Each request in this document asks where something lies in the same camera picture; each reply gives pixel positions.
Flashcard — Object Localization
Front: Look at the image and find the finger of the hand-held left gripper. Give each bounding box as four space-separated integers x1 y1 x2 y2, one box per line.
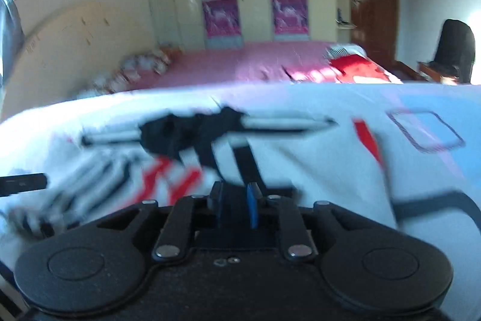
0 174 49 197

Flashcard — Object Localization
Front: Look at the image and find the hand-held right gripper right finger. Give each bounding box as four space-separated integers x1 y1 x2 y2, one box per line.
246 183 376 262

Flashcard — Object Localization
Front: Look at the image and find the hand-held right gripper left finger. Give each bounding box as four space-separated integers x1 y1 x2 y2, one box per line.
97 181 227 262

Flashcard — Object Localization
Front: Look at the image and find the black red white striped sweater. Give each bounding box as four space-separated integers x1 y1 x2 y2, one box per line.
0 105 395 242

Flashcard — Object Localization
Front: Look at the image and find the heart print pillow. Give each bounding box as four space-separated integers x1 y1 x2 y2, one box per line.
120 47 175 76
78 70 140 98

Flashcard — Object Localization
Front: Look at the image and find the pink bedsheet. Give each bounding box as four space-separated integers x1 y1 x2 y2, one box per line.
113 41 404 94

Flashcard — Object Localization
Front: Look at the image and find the cream rounded headboard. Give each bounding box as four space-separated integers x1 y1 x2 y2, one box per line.
0 1 158 119

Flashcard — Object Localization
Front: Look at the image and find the grey curtain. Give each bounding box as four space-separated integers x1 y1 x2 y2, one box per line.
0 0 25 81

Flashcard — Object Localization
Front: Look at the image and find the red cloth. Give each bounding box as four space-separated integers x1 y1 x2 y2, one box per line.
324 45 403 85

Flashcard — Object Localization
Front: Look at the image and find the light blue patterned duvet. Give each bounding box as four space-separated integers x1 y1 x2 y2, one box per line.
0 82 481 269

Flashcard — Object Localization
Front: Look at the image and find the black chair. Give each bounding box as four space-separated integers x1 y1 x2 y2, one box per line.
418 19 476 85

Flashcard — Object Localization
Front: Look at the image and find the pink wall poster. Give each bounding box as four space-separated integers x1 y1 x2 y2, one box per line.
271 0 310 42
202 0 241 48

